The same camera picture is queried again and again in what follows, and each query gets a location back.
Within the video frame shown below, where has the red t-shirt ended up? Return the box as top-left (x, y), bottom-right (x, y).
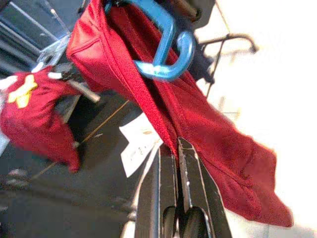
top-left (65, 0), bottom-right (295, 228)

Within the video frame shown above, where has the red blanket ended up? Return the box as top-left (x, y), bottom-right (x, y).
top-left (0, 65), bottom-right (83, 174)

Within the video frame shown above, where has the white plastic bag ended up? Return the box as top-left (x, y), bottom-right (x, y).
top-left (36, 34), bottom-right (73, 73)

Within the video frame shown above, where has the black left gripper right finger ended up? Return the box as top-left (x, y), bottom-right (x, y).
top-left (177, 137), bottom-right (233, 238)

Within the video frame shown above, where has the yellow cloth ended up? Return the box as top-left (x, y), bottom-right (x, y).
top-left (7, 74), bottom-right (39, 109)

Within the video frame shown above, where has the white paper tag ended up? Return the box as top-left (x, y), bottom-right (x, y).
top-left (118, 113), bottom-right (164, 178)

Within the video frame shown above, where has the blue plastic hanger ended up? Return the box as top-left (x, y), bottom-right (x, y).
top-left (104, 0), bottom-right (197, 82)

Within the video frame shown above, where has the dark pleated curtain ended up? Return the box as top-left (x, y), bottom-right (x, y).
top-left (0, 0), bottom-right (86, 75)

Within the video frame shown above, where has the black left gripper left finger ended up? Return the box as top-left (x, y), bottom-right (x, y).
top-left (135, 143), bottom-right (179, 238)

